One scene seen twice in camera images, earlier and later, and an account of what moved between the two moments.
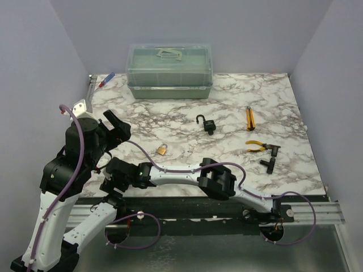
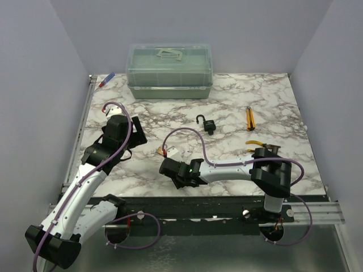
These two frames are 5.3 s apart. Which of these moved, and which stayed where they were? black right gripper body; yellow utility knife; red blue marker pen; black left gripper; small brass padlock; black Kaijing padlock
Moved: black right gripper body; black left gripper
Stayed: yellow utility knife; red blue marker pen; small brass padlock; black Kaijing padlock
